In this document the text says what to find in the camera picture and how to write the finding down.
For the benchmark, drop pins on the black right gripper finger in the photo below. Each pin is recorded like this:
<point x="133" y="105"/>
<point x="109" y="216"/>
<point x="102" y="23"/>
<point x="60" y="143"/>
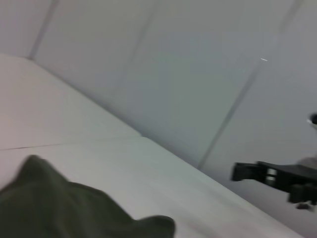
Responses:
<point x="302" y="197"/>
<point x="247" y="171"/>

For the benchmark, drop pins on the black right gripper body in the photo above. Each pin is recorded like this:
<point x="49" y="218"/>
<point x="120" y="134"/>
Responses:
<point x="294" y="177"/>

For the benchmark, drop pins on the dark green FREE! t-shirt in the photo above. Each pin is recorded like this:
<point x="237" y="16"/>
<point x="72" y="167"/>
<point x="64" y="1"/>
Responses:
<point x="62" y="203"/>

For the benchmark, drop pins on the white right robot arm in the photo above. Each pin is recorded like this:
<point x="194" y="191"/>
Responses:
<point x="309" y="161"/>

